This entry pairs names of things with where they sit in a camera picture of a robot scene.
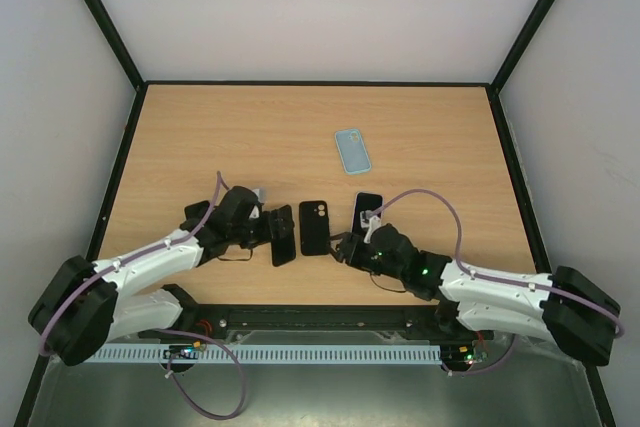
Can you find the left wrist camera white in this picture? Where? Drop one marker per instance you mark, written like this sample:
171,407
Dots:
260,194

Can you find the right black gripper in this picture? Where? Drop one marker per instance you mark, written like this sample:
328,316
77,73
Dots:
347,248

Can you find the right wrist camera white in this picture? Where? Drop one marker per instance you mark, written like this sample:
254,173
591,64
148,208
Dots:
369,222

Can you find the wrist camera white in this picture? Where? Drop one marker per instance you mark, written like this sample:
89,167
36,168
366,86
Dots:
260,194
369,222

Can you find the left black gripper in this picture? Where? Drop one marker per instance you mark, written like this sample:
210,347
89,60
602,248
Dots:
276,217

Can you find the light blue slotted cable duct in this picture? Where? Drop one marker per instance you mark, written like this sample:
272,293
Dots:
125,353

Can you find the black phone camera side up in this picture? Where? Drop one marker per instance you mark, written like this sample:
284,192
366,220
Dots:
367,207

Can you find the black front rail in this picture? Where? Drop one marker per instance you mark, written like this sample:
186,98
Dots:
320,319

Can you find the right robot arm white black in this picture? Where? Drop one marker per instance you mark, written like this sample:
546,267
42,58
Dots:
564,308

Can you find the small black phone left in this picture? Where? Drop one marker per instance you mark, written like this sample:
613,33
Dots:
194,213

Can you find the black phone case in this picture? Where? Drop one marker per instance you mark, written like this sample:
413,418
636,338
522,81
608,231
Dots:
314,228

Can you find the black enclosure frame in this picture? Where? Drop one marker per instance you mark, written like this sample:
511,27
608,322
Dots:
493,89

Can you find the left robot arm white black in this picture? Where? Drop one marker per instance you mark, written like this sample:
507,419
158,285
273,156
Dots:
90,303

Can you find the light blue phone case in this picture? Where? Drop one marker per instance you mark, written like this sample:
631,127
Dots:
352,151

